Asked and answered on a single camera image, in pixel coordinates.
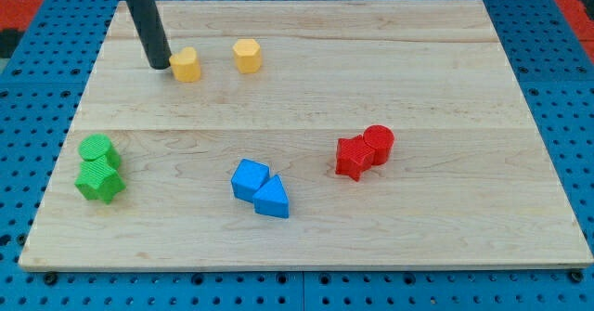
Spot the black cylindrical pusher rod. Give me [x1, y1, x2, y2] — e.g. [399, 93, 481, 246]
[125, 0, 172, 70]

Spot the green circle block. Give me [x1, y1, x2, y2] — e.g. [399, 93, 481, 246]
[78, 133, 121, 169]

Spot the green star block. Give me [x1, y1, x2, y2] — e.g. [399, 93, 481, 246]
[74, 156, 126, 204]

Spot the red star block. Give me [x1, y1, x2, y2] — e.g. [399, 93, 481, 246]
[335, 135, 375, 182]

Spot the red circle block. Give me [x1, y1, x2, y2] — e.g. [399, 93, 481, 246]
[363, 124, 395, 165]

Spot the yellow heart block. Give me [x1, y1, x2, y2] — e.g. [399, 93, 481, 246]
[169, 46, 201, 83]

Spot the yellow hexagon block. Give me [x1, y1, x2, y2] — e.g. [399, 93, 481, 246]
[232, 39, 263, 74]

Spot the blue cube block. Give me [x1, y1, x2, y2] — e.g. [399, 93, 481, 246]
[230, 159, 270, 202]

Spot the wooden board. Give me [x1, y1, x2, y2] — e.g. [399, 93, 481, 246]
[19, 0, 593, 272]

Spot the blue triangle block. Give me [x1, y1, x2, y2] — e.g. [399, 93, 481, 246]
[252, 175, 290, 218]

